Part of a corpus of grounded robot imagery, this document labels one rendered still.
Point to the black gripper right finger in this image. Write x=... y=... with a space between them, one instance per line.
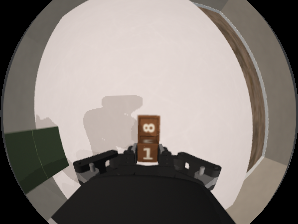
x=200 y=169

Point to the brown calendar cube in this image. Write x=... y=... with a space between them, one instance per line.
x=148 y=150
x=149 y=127

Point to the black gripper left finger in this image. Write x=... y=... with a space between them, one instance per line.
x=95 y=165

